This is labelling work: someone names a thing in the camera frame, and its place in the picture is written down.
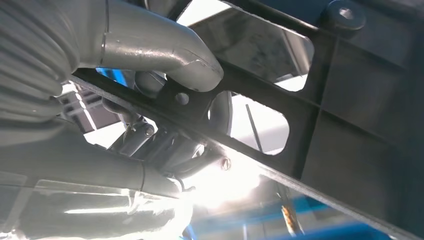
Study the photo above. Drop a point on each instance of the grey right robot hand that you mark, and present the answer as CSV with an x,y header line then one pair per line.
x,y
149,43

